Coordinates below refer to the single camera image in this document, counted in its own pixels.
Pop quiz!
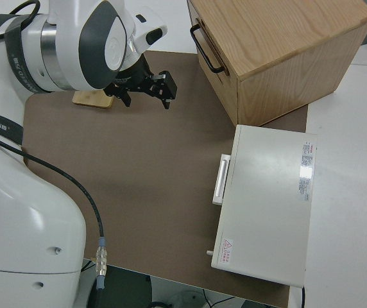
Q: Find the wooden mug tree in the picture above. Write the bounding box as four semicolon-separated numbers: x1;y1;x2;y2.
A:
71;89;114;110

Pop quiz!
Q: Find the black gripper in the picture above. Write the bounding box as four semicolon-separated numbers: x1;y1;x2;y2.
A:
103;55;179;111

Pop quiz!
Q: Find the wooden drawer cabinet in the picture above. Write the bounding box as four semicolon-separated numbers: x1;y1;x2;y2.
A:
187;0;367;128

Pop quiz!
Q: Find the white toaster oven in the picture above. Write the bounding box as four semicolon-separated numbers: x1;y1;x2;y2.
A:
205;124;319;288

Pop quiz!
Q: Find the brown table mat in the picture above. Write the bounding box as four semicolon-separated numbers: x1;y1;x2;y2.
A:
21;49;310;308

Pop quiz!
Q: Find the black cabinet handle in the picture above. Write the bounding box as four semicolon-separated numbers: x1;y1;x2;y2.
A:
189;24;231;76

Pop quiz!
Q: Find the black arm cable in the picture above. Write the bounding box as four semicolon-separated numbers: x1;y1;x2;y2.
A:
0;126;109;308

